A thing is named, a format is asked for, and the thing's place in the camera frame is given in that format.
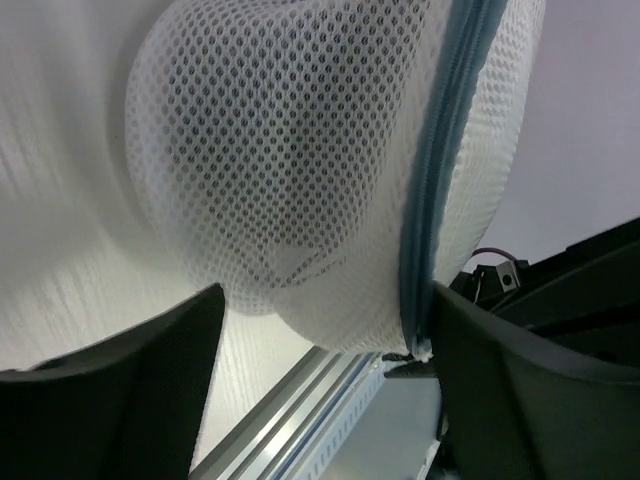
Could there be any blue-zip mesh laundry bag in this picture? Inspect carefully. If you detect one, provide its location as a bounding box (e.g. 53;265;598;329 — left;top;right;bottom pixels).
125;1;545;358

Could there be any white slotted cable duct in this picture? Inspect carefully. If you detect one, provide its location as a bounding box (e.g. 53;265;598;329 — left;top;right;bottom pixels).
284;355;384;480

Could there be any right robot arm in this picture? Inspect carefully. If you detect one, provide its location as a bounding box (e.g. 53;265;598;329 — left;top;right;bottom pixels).
451;219;639;367

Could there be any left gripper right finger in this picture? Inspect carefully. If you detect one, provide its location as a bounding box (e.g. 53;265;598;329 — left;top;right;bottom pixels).
430;285;639;479

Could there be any aluminium rail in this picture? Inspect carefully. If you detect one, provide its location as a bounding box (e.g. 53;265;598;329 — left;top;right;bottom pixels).
189;347;370;480

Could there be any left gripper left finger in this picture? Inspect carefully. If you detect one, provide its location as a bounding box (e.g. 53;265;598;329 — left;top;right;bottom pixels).
1;285;225;480

